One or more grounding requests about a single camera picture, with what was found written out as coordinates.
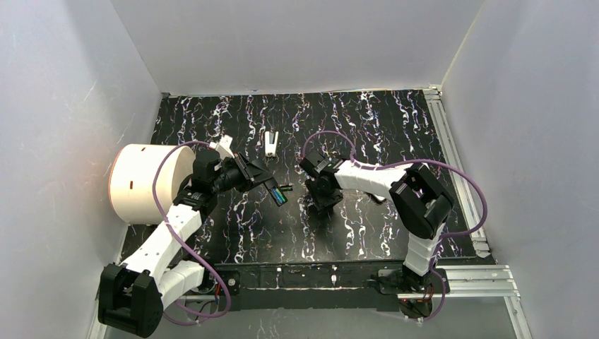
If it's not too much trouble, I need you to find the light green AAA battery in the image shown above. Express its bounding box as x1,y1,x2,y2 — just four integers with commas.
273,188,285,203

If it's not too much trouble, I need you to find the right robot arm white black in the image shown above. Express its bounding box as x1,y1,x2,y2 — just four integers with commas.
299,152,454,291

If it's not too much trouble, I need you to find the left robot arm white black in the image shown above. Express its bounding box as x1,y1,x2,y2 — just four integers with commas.
97,144,287,338

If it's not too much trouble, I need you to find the white battery cover piece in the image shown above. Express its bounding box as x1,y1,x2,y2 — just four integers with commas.
264,131,279,157

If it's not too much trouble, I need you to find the white cylindrical bin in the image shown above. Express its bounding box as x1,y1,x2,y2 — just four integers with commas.
109,144,195,225

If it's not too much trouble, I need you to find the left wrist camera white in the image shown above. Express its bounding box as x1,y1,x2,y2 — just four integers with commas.
209,135,235,160

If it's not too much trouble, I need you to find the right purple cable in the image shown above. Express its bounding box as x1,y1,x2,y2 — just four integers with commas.
302,130,489,323

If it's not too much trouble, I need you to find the purple cable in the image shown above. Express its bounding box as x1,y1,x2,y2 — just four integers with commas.
152,140,232,327
302,130,489,323

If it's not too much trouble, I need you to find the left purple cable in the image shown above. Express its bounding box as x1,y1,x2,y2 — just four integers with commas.
152,140,232,327

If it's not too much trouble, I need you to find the aluminium frame rail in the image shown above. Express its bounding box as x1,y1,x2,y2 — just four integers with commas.
88,85,535,339

